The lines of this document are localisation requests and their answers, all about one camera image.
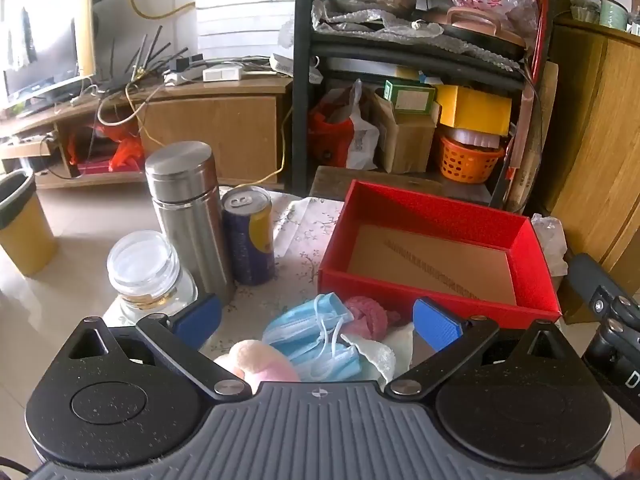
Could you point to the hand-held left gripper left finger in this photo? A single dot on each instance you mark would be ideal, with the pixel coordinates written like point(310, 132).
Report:
point(200, 317)

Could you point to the red cardboard box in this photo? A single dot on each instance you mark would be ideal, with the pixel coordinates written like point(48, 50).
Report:
point(375, 287)

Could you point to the white power adapter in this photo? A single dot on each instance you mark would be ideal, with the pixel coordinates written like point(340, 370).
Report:
point(222, 72)

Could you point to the dark wooden stool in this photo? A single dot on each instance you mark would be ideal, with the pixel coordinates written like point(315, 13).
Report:
point(350, 182)

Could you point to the pan with pink lid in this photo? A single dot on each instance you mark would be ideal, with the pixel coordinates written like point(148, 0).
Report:
point(475, 25)

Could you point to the orange plastic basket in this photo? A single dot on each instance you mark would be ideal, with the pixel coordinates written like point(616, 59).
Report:
point(470, 162)

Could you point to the black shelf rack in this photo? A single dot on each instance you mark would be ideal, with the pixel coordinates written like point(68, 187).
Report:
point(302, 85)

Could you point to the brown cardboard box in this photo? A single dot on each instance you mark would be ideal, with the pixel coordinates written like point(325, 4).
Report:
point(405, 140)

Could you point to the wooden television cabinet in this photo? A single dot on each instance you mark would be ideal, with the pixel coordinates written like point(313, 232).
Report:
point(210, 125)

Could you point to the white slatted panel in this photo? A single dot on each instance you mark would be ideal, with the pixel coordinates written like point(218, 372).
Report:
point(240, 5)

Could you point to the pink knitted cloth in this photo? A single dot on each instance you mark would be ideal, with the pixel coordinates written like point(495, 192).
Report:
point(367, 315)

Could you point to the bubble wrap sheet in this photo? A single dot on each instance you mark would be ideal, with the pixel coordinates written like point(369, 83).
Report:
point(350, 22)

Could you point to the stainless steel thermos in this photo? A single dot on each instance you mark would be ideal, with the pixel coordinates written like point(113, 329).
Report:
point(190, 220)

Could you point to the red white plastic bag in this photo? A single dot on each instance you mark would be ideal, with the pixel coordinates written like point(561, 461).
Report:
point(360, 142)

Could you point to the yellow trash bin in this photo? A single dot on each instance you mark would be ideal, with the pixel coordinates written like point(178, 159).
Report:
point(25, 235)

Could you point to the glass jar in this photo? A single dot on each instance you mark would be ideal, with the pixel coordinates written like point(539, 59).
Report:
point(145, 275)

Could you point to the pink plush toy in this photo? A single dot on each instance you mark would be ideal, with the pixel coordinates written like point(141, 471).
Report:
point(265, 362)

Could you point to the blue yellow drink can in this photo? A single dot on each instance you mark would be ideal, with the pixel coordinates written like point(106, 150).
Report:
point(247, 245)

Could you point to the white ribbed container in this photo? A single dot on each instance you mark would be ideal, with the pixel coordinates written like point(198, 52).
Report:
point(472, 137)

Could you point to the flat screen television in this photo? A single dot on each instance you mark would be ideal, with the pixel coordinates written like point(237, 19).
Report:
point(40, 35)

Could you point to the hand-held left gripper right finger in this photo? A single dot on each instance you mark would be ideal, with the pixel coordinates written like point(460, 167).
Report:
point(437, 327)

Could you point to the yellow carton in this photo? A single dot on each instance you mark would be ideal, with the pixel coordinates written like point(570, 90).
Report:
point(475, 107)

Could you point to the black antenna router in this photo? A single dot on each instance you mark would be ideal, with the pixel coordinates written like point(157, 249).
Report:
point(150, 55)

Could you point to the white power strip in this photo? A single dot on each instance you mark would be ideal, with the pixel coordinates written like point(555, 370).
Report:
point(287, 65)

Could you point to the green mug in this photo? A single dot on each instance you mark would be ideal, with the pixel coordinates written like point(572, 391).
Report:
point(612, 12)

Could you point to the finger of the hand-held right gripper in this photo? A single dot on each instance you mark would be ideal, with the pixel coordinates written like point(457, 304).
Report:
point(592, 277)

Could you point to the wooden board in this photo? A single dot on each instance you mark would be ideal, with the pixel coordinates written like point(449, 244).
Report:
point(542, 110)

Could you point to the green carton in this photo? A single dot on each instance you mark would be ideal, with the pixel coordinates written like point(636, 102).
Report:
point(410, 96)

